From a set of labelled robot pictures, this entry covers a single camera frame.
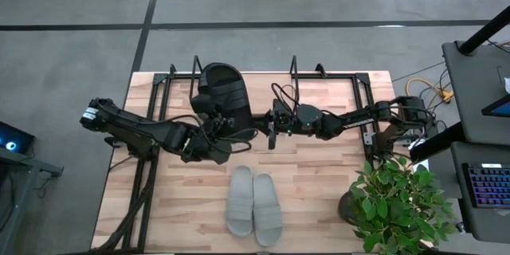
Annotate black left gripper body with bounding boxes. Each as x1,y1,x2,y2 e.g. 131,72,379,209
181,113,240,165

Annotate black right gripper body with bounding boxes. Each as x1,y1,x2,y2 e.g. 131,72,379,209
266,98,303,151

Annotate black rubber slide sandal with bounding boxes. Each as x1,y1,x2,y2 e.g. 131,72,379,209
190,62,256,136

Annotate light grey slide sandal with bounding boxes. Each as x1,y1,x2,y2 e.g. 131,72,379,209
253,172,283,248
226,165,255,237

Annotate dark plant pot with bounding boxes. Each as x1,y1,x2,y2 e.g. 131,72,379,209
337,190,362,226

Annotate green leafy plant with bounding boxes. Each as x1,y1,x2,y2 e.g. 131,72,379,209
348,157,458,255

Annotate grey metal side desk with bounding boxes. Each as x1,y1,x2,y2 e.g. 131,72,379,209
0,147,65,255

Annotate grey desk with keyboard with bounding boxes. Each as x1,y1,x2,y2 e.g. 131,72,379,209
449,141,510,245

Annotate grey desk with monitor pole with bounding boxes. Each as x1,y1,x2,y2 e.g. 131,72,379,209
441,41,510,147

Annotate black computer tower blue light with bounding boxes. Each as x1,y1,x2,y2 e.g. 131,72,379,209
0,121,36,155

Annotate backlit computer keyboard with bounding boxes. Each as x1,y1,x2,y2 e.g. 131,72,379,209
461,162,510,210

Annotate flat computer monitor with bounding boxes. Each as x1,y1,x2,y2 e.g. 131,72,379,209
481,94,510,119

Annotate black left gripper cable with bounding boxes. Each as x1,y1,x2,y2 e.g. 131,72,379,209
222,127,260,155

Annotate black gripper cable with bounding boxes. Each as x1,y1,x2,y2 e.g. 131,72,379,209
270,82,300,108
222,127,260,155

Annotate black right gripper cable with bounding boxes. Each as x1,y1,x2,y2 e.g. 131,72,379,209
270,82,300,108

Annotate black upright post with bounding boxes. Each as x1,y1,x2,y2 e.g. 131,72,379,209
409,121,465,163

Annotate yellow power cable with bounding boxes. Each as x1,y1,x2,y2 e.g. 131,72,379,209
405,77,455,104

